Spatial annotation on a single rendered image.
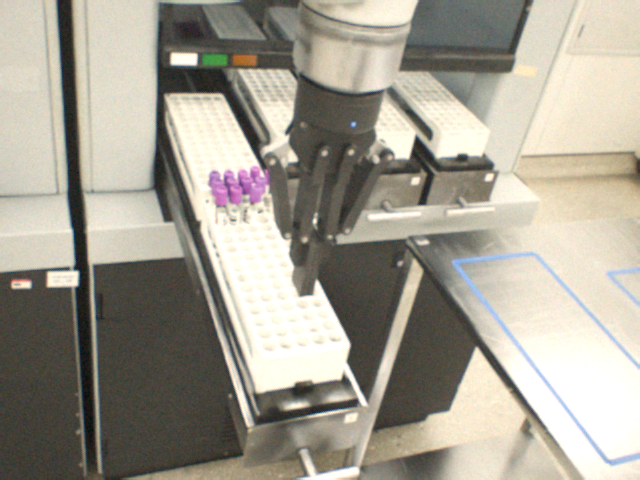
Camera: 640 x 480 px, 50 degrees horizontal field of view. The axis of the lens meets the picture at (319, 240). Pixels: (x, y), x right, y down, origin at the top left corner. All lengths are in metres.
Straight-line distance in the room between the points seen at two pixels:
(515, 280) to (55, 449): 0.91
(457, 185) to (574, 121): 1.93
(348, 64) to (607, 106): 2.73
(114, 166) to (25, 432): 0.54
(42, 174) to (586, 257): 0.84
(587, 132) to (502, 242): 2.21
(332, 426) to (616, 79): 2.59
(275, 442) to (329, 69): 0.40
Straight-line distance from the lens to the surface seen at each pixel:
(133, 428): 1.43
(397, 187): 1.19
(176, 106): 1.16
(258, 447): 0.76
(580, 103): 3.12
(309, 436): 0.77
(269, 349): 0.73
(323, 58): 0.55
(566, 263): 1.07
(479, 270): 0.98
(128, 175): 1.14
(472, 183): 1.27
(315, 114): 0.57
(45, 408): 1.35
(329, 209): 0.65
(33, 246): 1.10
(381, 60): 0.55
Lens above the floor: 1.37
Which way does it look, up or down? 36 degrees down
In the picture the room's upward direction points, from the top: 11 degrees clockwise
